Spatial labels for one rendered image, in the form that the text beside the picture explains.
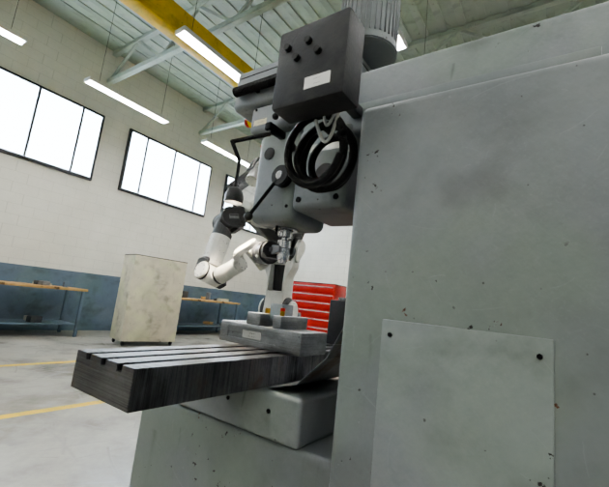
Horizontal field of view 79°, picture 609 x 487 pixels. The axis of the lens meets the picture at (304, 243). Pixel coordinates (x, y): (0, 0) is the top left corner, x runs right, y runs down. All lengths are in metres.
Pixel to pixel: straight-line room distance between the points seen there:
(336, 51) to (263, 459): 1.01
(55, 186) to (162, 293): 3.15
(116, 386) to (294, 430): 0.43
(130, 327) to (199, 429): 6.06
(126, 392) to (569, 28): 1.18
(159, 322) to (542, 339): 7.04
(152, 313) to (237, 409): 6.31
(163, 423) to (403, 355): 0.88
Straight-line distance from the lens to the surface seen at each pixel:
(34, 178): 8.84
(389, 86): 1.13
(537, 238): 0.77
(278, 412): 1.04
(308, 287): 6.65
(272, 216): 1.19
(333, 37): 0.95
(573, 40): 1.07
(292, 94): 0.93
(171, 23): 6.42
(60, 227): 8.91
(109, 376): 0.88
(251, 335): 1.26
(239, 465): 1.17
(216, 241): 1.65
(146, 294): 7.30
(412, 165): 0.86
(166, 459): 1.41
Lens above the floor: 1.06
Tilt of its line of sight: 9 degrees up
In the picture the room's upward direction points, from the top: 6 degrees clockwise
